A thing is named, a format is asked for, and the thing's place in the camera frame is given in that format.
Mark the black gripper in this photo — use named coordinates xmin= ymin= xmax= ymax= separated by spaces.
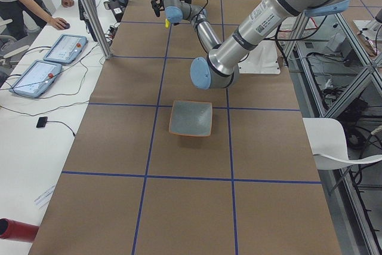
xmin=166 ymin=14 xmax=181 ymax=25

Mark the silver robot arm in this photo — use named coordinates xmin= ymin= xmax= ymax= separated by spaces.
xmin=161 ymin=0 xmax=350 ymax=90

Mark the grey square plate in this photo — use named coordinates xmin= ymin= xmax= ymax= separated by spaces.
xmin=169 ymin=100 xmax=212 ymax=137

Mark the teach pendant far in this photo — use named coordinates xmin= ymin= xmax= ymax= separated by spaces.
xmin=43 ymin=34 xmax=88 ymax=64

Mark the teach pendant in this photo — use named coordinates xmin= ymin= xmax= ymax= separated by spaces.
xmin=9 ymin=60 xmax=62 ymax=99
xmin=43 ymin=34 xmax=88 ymax=64

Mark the teach pendant near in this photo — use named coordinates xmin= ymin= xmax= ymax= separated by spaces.
xmin=9 ymin=60 xmax=62 ymax=99

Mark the person in white shirt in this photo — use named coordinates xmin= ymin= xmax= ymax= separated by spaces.
xmin=1 ymin=0 xmax=67 ymax=40

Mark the small black box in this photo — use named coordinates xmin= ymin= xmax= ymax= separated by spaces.
xmin=36 ymin=116 xmax=48 ymax=128

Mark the white chair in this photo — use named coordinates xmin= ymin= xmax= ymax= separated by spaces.
xmin=303 ymin=118 xmax=381 ymax=170

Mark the red cylinder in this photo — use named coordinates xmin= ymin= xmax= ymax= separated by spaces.
xmin=1 ymin=218 xmax=39 ymax=243

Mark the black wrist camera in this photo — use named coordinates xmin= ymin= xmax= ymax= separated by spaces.
xmin=150 ymin=0 xmax=164 ymax=17

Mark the aluminium frame post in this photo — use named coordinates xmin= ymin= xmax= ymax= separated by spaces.
xmin=81 ymin=0 xmax=112 ymax=60

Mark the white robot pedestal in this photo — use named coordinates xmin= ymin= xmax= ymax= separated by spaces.
xmin=238 ymin=40 xmax=281 ymax=75

